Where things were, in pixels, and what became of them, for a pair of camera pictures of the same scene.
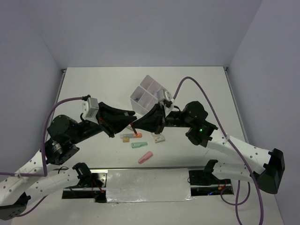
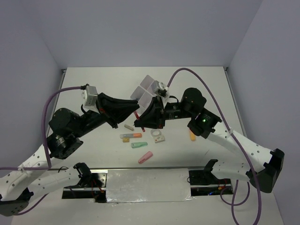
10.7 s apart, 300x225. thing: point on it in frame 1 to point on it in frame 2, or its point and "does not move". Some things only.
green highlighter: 138,144 does not move
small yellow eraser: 125,139 does not move
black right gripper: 154,120 to 153,116
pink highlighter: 147,155 does not move
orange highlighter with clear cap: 132,135 does not move
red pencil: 132,126 to 138,117
